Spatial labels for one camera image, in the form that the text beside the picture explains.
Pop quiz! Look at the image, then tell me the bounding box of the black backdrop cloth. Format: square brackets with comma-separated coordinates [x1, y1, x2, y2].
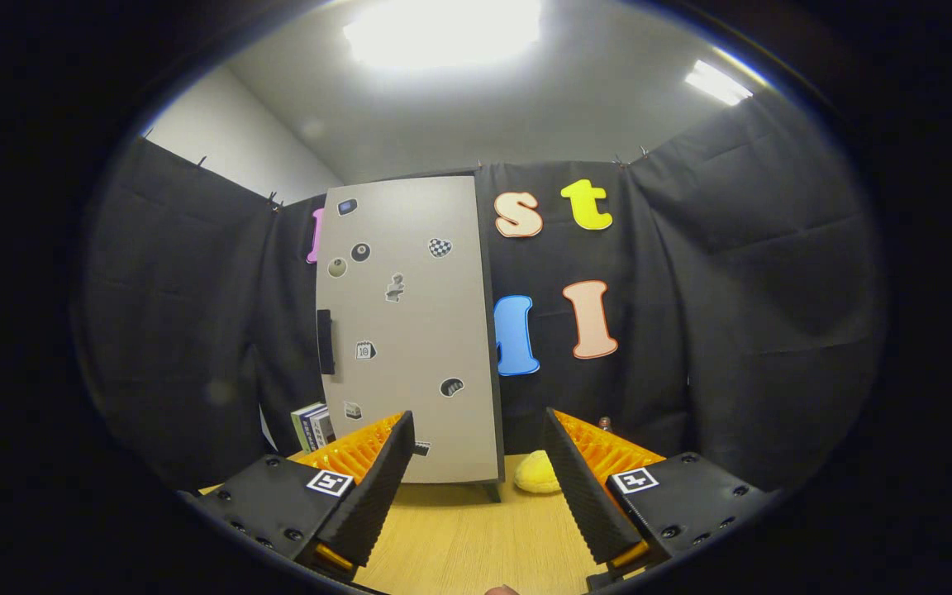
[71, 91, 890, 497]

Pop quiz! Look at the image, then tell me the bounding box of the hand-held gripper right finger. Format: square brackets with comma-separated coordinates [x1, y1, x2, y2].
[542, 407, 778, 583]

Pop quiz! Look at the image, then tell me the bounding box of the grey shoe cabinet door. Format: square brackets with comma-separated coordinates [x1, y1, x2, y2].
[316, 175, 506, 485]

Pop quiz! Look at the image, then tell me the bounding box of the green spine book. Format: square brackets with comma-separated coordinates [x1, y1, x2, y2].
[290, 405, 316, 453]

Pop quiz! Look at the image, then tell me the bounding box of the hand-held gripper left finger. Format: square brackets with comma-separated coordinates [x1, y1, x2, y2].
[195, 411, 416, 579]

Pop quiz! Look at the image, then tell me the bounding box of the grey shoe cabinet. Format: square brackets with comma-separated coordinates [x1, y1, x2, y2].
[315, 169, 510, 502]

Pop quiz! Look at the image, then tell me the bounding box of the large ceiling light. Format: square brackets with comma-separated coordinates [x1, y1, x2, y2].
[342, 0, 543, 71]

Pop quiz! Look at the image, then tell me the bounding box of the small ceiling light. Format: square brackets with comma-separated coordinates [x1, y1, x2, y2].
[684, 59, 754, 107]

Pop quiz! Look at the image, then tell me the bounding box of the yellow plush toy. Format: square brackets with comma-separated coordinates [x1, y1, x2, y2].
[513, 450, 564, 495]

